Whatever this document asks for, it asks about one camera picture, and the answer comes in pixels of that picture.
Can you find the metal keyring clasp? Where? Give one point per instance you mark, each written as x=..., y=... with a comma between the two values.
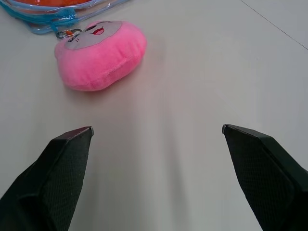
x=73, y=36

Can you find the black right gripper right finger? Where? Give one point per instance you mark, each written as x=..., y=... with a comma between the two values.
x=269, y=178

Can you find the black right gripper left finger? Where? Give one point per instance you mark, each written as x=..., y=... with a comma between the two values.
x=48, y=183

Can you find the clear zip bag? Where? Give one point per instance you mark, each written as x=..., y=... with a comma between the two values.
x=24, y=17

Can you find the orange cloth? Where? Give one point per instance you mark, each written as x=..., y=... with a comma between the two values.
x=48, y=2

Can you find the pink plush face toy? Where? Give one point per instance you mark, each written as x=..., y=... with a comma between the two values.
x=101, y=65

